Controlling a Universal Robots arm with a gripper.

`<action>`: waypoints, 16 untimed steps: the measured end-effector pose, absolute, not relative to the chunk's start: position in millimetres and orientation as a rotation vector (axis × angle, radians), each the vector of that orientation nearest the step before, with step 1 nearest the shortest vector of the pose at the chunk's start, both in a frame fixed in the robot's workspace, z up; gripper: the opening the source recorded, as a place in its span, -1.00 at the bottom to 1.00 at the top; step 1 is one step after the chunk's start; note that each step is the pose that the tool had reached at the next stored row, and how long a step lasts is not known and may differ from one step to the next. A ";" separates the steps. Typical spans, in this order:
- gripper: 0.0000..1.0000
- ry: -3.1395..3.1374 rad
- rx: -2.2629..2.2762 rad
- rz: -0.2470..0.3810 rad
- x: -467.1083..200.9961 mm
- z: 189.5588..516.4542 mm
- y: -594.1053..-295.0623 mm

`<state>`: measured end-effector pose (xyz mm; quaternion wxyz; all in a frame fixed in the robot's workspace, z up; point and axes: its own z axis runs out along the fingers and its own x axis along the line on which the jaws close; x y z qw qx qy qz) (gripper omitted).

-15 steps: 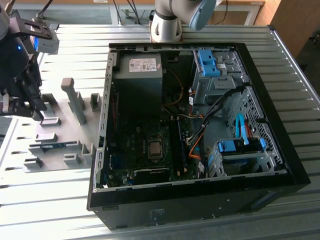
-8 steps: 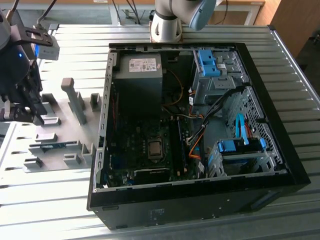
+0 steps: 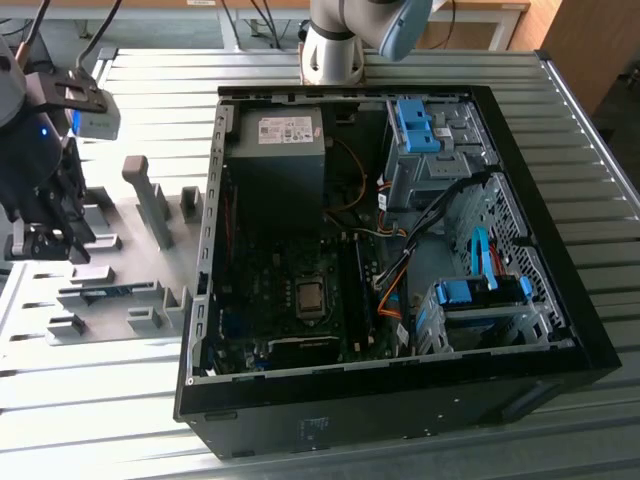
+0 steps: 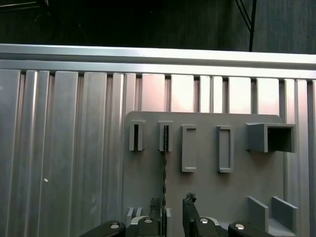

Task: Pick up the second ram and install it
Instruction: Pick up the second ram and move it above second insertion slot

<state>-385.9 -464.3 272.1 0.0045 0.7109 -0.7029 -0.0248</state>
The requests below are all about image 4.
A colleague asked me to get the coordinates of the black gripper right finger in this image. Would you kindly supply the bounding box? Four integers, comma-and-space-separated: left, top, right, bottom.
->
182, 192, 272, 237

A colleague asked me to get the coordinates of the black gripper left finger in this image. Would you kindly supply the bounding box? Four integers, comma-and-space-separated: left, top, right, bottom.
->
79, 197, 161, 237

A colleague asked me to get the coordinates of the blue RAM stick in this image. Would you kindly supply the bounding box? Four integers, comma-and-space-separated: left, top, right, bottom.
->
159, 124, 172, 223

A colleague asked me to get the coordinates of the grey plastic parts rack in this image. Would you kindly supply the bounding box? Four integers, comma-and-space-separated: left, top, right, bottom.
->
122, 111, 301, 237

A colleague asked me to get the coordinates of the black thin pole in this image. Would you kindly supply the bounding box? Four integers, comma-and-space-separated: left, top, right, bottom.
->
234, 0, 257, 52

